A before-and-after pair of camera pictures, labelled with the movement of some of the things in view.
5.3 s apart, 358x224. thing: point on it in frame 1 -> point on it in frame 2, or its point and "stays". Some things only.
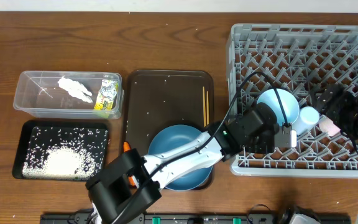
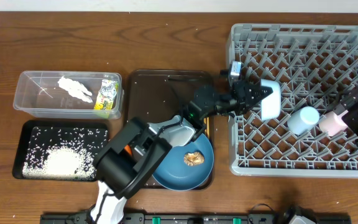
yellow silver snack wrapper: (108, 91) stays
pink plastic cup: (327, 126) stays
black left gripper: (266, 148) -> (245, 95)
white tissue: (76, 89) stays
